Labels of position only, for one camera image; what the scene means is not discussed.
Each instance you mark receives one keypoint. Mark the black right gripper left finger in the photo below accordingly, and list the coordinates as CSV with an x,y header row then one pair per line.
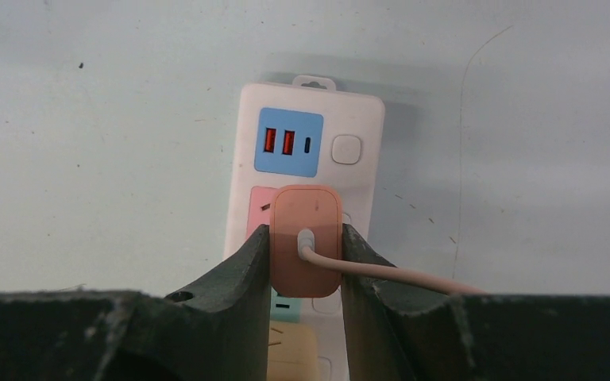
x,y
215,328

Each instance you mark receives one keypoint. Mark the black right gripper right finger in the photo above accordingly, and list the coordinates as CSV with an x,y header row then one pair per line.
x,y
400,332

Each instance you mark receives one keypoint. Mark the beige cube socket adapter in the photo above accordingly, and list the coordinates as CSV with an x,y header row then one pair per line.
x,y
292,352

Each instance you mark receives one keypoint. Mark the pink usb charger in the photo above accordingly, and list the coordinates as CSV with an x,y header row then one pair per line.
x,y
305,242

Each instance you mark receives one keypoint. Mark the white multicolour power strip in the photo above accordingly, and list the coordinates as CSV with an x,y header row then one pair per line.
x,y
305,161

